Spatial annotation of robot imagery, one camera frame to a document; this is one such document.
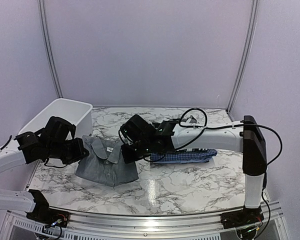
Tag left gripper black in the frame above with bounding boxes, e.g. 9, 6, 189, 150
47, 137, 89, 165

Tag white plastic bin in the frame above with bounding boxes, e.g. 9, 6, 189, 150
18, 98, 93, 138

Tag grey long sleeve shirt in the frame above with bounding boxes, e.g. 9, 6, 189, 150
75, 135, 139, 188

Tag black white plaid shirt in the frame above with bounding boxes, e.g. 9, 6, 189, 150
152, 114, 201, 126

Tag blue checked shirt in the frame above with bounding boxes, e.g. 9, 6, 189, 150
149, 148, 218, 164

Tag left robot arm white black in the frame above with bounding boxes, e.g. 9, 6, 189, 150
0, 116, 89, 223

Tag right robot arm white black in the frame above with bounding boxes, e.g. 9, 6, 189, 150
118, 114, 267, 224

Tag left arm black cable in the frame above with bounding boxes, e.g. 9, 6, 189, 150
0, 134, 76, 168

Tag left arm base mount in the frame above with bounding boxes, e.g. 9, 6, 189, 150
26, 189, 70, 228

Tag aluminium frame rail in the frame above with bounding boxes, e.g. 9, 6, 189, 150
0, 201, 291, 240

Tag left wall aluminium profile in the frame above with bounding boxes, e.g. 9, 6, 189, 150
37, 0, 64, 98

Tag wall aluminium profile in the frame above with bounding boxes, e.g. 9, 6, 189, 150
226, 0, 260, 114
37, 0, 64, 98

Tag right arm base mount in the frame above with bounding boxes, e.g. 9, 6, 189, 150
220, 206, 264, 229

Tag right wall aluminium profile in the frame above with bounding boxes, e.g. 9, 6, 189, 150
226, 0, 260, 114

